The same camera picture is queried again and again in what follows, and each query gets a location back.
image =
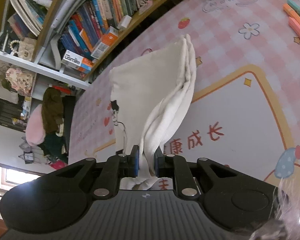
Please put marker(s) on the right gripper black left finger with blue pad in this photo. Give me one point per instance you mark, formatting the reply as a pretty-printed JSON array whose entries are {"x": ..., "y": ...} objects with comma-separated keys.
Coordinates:
[{"x": 101, "y": 180}]

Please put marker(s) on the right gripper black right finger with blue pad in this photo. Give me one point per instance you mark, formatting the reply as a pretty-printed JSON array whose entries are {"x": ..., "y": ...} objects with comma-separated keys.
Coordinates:
[{"x": 190, "y": 180}]

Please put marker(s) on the beige polo shirt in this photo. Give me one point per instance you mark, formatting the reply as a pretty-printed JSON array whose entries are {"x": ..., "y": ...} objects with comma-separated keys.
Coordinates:
[{"x": 150, "y": 97}]

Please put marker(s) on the dark brown hanging garment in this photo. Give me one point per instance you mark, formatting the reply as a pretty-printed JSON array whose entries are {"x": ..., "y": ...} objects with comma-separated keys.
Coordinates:
[{"x": 52, "y": 110}]

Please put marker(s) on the pink fluffy cushion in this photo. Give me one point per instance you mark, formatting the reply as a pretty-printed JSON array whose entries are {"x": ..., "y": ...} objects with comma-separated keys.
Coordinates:
[{"x": 35, "y": 133}]

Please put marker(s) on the pink checkered cartoon table mat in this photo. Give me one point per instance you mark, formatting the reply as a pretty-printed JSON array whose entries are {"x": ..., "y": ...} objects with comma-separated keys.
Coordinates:
[{"x": 245, "y": 112}]

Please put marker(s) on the white orange usmile box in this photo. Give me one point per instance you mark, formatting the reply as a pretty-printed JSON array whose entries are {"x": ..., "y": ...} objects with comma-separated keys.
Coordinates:
[{"x": 77, "y": 62}]

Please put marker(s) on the wooden shelf board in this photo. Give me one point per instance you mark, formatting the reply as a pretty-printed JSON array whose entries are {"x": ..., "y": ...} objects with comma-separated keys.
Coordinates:
[{"x": 136, "y": 20}]

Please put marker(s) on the white orange flat carton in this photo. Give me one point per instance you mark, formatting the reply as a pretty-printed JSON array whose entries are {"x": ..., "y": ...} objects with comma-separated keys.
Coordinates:
[{"x": 105, "y": 42}]

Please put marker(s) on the floral dressed doll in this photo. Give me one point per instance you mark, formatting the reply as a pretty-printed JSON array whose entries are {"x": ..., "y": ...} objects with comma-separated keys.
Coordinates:
[{"x": 20, "y": 80}]

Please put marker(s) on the small white box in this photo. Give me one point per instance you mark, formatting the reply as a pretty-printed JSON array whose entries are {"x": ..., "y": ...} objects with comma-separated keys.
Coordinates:
[{"x": 124, "y": 23}]

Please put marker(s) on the row of colourful books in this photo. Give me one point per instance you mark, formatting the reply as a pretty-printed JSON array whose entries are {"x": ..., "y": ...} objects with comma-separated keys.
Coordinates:
[{"x": 89, "y": 20}]

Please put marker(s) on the orange highlighter pen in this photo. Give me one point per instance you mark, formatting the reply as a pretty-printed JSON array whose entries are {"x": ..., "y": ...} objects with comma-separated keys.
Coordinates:
[{"x": 294, "y": 18}]

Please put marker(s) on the white shelf frame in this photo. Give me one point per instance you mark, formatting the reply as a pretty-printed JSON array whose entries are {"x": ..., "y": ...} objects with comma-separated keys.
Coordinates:
[{"x": 44, "y": 71}]

